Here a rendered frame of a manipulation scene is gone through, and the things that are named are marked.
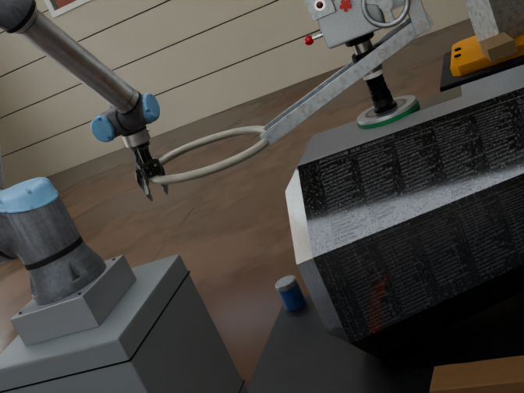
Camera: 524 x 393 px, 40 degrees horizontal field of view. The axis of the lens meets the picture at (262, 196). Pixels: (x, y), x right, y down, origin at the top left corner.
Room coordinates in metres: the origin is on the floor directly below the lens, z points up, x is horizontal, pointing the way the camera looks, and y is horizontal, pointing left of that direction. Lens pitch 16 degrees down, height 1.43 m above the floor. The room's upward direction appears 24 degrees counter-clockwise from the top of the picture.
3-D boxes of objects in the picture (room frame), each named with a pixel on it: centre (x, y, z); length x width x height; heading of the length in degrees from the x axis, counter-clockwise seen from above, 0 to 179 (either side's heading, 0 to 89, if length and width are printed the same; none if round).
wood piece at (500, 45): (2.65, -1.05, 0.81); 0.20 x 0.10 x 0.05; 165
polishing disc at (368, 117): (2.39, -0.51, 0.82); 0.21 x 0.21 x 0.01
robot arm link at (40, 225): (1.71, 0.53, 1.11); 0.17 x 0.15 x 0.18; 62
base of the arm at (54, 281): (1.70, 0.52, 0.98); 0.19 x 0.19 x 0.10
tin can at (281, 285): (2.97, 0.06, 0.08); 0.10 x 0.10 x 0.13
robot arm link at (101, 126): (2.37, 0.35, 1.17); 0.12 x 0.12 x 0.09; 62
